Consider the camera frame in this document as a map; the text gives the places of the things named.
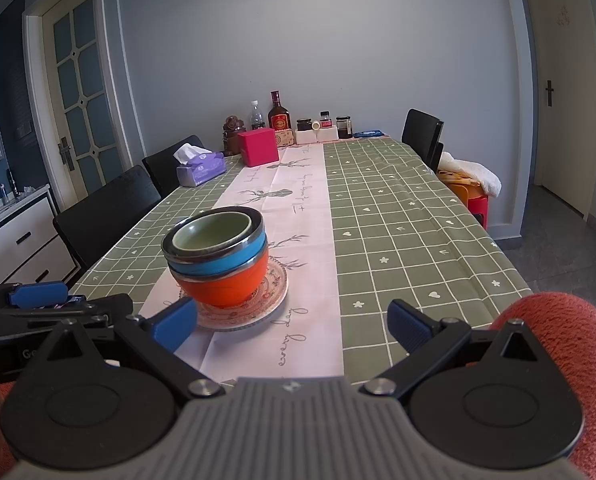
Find yellow cloth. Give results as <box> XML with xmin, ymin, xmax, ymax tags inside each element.
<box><xmin>438</xmin><ymin>170</ymin><xmax>479</xmax><ymax>184</ymax></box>

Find red plastic stool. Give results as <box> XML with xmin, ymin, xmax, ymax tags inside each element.
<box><xmin>467</xmin><ymin>195</ymin><xmax>490</xmax><ymax>231</ymax></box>

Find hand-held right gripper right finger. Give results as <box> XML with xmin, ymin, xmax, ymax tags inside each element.
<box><xmin>360</xmin><ymin>298</ymin><xmax>541</xmax><ymax>401</ymax></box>

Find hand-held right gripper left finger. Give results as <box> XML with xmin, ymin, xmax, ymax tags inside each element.
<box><xmin>45</xmin><ymin>296</ymin><xmax>225</xmax><ymax>401</ymax></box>

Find white fruit print plate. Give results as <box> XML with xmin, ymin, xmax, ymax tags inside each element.
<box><xmin>179</xmin><ymin>262</ymin><xmax>289</xmax><ymax>332</ymax></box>

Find brown figurine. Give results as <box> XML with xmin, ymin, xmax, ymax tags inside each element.
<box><xmin>222</xmin><ymin>116</ymin><xmax>246</xmax><ymax>156</ymax></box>

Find glass panel door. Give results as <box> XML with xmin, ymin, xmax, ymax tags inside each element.
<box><xmin>25</xmin><ymin>0</ymin><xmax>138</xmax><ymax>211</ymax></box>

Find white cabinet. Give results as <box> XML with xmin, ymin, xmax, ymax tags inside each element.
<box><xmin>0</xmin><ymin>184</ymin><xmax>81</xmax><ymax>283</ymax></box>

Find purple tissue pack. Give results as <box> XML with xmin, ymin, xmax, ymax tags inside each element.
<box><xmin>174</xmin><ymin>143</ymin><xmax>227</xmax><ymax>188</ymax></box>

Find person's red fleece clothing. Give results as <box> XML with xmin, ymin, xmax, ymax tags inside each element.
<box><xmin>488</xmin><ymin>292</ymin><xmax>596</xmax><ymax>480</ymax></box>

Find brown liquor bottle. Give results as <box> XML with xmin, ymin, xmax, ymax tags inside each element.
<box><xmin>268</xmin><ymin>90</ymin><xmax>291</xmax><ymax>131</ymax></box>

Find white table runner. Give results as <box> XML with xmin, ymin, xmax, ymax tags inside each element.
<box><xmin>138</xmin><ymin>144</ymin><xmax>346</xmax><ymax>386</ymax></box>

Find white towel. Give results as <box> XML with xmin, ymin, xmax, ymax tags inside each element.
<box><xmin>438</xmin><ymin>152</ymin><xmax>502</xmax><ymax>197</ymax></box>

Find black chair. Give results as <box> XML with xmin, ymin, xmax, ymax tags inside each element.
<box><xmin>52</xmin><ymin>165</ymin><xmax>163</xmax><ymax>271</ymax></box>
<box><xmin>402</xmin><ymin>108</ymin><xmax>445</xmax><ymax>173</ymax></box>
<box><xmin>142</xmin><ymin>135</ymin><xmax>206</xmax><ymax>198</ymax></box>

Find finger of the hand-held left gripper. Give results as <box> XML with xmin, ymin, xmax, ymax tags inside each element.
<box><xmin>0</xmin><ymin>295</ymin><xmax>134</xmax><ymax>344</ymax></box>
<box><xmin>0</xmin><ymin>282</ymin><xmax>70</xmax><ymax>310</ymax></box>

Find orange steel bowl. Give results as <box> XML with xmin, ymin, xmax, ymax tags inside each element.
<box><xmin>170</xmin><ymin>252</ymin><xmax>269</xmax><ymax>308</ymax></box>

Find orange plastic stool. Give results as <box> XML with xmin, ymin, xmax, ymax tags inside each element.
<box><xmin>445</xmin><ymin>180</ymin><xmax>484</xmax><ymax>208</ymax></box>

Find pink box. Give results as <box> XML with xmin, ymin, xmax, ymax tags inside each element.
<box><xmin>237</xmin><ymin>128</ymin><xmax>279</xmax><ymax>167</ymax></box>

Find green checked tablecloth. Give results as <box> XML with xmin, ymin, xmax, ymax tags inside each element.
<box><xmin>70</xmin><ymin>135</ymin><xmax>534</xmax><ymax>386</ymax></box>

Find blue steel bowl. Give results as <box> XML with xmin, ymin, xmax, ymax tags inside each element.
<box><xmin>161</xmin><ymin>206</ymin><xmax>267</xmax><ymax>278</ymax></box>

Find green ceramic bowl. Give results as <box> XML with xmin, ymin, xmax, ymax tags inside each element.
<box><xmin>172</xmin><ymin>211</ymin><xmax>253</xmax><ymax>256</ymax></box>

